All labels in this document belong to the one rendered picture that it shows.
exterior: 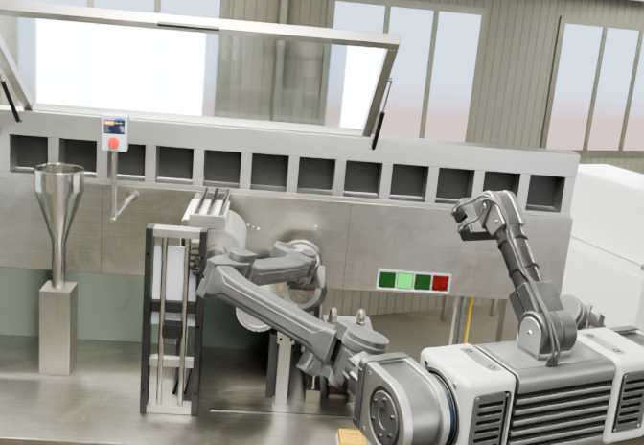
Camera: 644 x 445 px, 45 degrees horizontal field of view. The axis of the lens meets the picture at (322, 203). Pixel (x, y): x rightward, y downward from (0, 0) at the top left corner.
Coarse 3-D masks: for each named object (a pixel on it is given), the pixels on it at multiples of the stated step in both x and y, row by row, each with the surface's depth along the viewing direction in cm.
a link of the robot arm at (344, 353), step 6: (342, 348) 134; (348, 348) 133; (342, 354) 134; (348, 354) 131; (354, 354) 131; (336, 360) 135; (342, 360) 132; (348, 360) 130; (336, 366) 134; (342, 366) 131; (336, 372) 132; (336, 378) 132; (342, 378) 130; (342, 384) 130
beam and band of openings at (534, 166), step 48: (0, 144) 244; (48, 144) 244; (96, 144) 252; (144, 144) 246; (192, 144) 246; (240, 144) 247; (288, 144) 248; (336, 144) 248; (384, 144) 249; (432, 144) 250; (480, 144) 256; (240, 192) 251; (288, 192) 252; (336, 192) 252; (384, 192) 253; (432, 192) 254; (480, 192) 255; (528, 192) 263
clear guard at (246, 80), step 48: (48, 48) 213; (96, 48) 212; (144, 48) 212; (192, 48) 211; (240, 48) 210; (288, 48) 209; (336, 48) 208; (48, 96) 238; (96, 96) 236; (144, 96) 235; (192, 96) 234; (240, 96) 233; (288, 96) 232; (336, 96) 231
